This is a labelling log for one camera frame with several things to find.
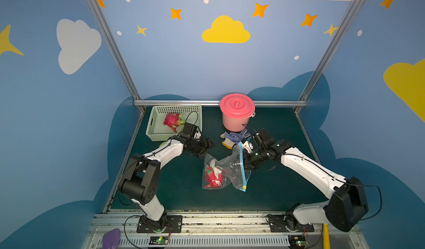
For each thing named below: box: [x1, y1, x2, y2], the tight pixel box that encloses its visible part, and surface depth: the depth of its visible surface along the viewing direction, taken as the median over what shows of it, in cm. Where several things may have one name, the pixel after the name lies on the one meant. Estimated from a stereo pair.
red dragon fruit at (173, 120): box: [163, 112, 186, 133], surface depth 106 cm
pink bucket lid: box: [219, 92, 256, 119], surface depth 100 cm
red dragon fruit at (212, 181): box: [204, 165, 225, 189], surface depth 81 cm
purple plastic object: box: [102, 227, 121, 249], surface depth 73 cm
